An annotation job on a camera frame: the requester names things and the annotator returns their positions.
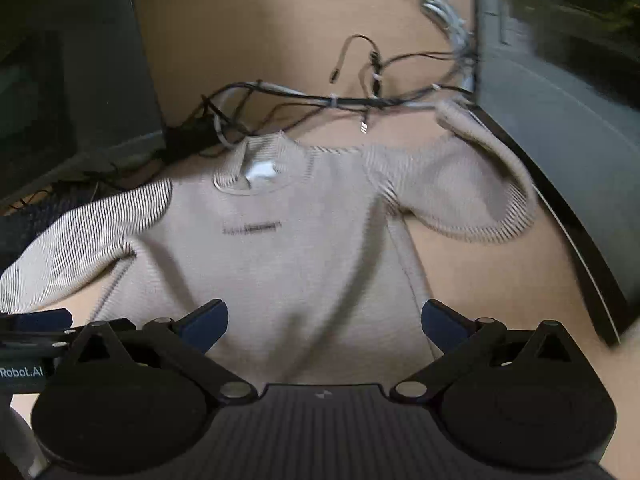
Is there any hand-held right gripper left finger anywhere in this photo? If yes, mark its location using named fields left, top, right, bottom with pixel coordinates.
left=59, top=298, right=259, bottom=405

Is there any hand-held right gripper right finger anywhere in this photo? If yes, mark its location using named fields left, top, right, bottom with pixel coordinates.
left=389, top=298, right=589, bottom=404

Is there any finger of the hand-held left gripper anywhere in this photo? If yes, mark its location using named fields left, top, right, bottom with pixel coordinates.
left=0, top=308, right=72, bottom=333

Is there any beige striped sweater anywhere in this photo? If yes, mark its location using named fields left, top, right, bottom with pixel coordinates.
left=0, top=99, right=540, bottom=392

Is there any black keyboard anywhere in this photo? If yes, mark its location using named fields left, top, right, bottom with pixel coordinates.
left=0, top=194, right=103, bottom=273

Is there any dark monitor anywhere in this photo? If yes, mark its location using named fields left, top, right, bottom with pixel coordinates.
left=472, top=0, right=640, bottom=347

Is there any black computer case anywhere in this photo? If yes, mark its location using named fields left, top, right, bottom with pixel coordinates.
left=0, top=0, right=167, bottom=211

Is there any black cable bundle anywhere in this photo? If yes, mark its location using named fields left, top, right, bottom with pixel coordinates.
left=177, top=50, right=476, bottom=148

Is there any thin black connector cable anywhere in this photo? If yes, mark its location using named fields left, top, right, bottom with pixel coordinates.
left=329, top=34, right=383, bottom=98

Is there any white cable bundle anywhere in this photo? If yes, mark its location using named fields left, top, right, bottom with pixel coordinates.
left=400, top=0, right=478, bottom=93

